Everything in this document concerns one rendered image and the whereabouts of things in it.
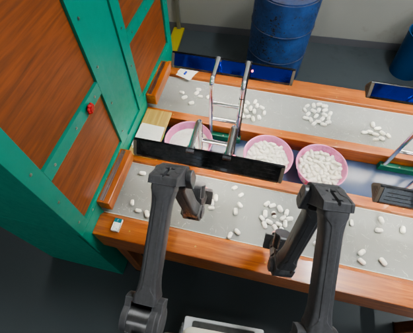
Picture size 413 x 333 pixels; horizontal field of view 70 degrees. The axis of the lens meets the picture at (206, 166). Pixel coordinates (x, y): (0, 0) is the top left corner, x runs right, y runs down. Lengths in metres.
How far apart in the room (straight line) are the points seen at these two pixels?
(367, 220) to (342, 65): 2.21
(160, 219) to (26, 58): 0.57
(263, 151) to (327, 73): 1.88
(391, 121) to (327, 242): 1.39
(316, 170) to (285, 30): 1.39
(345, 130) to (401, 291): 0.87
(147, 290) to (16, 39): 0.72
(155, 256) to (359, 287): 0.96
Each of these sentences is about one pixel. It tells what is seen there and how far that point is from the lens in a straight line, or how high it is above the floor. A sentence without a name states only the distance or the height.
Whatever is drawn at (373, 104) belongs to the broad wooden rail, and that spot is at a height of 0.76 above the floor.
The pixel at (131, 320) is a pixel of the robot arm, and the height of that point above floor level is 1.27.
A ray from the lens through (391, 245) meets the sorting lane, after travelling 1.64.
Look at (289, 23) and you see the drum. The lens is 2.68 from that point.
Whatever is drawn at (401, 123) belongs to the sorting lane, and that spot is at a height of 0.74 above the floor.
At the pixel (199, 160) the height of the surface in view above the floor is 1.08.
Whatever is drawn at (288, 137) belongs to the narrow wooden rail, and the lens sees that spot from 1.72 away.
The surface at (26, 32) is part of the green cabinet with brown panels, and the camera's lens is 0.99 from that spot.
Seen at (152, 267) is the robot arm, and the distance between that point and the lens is 0.79.
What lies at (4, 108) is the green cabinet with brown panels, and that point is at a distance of 0.94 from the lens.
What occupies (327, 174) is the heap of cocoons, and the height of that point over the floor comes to 0.74.
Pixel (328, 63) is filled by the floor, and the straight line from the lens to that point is 3.51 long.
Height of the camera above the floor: 2.09
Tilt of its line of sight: 59 degrees down
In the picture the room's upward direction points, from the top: straight up
